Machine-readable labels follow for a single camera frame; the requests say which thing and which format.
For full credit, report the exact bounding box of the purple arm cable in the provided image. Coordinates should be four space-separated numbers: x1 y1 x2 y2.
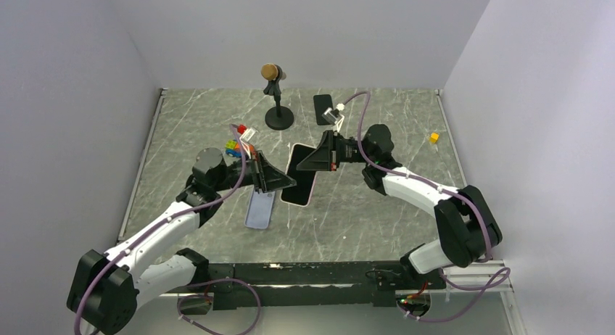
342 90 511 291
73 124 248 335

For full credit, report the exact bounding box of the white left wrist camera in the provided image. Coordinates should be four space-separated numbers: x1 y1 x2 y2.
236 125 258 146

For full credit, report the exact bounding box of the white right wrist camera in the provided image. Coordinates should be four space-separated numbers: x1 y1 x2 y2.
322 104 345 131

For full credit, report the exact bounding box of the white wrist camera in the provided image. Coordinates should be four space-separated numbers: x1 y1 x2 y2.
322 104 345 131
236 125 258 146

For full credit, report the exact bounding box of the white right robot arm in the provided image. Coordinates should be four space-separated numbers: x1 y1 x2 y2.
297 124 503 289

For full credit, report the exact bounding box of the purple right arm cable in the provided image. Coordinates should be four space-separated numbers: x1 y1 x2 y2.
342 90 511 291

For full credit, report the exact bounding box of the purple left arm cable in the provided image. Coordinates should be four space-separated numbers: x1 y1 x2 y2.
73 124 248 335

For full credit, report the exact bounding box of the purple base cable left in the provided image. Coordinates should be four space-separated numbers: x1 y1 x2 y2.
176 276 263 335

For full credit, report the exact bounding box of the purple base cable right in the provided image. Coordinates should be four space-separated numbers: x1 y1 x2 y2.
397 268 511 323

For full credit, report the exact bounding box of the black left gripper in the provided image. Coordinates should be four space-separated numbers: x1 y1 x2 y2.
213 151 297 194

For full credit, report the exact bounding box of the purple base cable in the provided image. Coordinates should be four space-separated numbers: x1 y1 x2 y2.
397 268 511 323
176 276 263 335

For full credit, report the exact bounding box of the phone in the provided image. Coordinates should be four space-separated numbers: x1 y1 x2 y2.
313 94 333 125
281 143 316 207

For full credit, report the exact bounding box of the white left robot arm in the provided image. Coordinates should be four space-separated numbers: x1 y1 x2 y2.
67 148 296 334

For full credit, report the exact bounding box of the lavender phone case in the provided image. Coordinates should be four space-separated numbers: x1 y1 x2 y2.
244 191 276 230

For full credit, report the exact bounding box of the black microphone stand with cork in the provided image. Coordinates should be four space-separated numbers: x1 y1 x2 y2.
260 63 294 131

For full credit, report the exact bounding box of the small yellow cube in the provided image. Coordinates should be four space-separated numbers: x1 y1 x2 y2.
429 133 439 144

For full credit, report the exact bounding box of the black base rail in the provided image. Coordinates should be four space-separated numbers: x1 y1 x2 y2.
209 260 445 310

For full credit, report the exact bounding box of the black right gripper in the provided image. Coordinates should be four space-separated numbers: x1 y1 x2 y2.
297 131 374 172

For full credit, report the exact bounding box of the colourful toy car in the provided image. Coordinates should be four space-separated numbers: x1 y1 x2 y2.
225 140 242 158

